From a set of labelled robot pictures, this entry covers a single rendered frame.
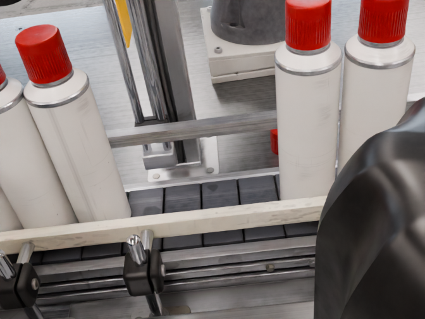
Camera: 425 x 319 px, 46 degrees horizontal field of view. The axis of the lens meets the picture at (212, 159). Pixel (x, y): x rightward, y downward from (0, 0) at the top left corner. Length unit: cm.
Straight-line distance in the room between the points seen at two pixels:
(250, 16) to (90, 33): 35
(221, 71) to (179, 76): 22
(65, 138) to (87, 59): 50
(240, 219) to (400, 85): 17
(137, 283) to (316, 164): 18
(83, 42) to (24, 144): 55
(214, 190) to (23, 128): 20
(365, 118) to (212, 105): 34
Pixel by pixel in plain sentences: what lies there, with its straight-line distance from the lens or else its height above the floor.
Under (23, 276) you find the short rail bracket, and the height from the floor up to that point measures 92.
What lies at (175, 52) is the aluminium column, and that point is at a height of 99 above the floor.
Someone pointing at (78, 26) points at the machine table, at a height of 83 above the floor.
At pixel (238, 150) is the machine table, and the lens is 64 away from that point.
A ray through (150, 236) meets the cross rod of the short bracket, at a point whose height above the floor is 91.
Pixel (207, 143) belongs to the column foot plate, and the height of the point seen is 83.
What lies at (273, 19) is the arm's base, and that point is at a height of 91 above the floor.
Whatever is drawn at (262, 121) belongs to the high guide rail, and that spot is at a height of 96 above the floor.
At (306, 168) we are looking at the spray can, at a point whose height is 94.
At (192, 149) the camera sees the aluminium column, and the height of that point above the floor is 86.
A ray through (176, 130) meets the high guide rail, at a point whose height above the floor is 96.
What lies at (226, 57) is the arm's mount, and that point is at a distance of 75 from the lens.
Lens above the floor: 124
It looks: 41 degrees down
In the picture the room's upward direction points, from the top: 9 degrees counter-clockwise
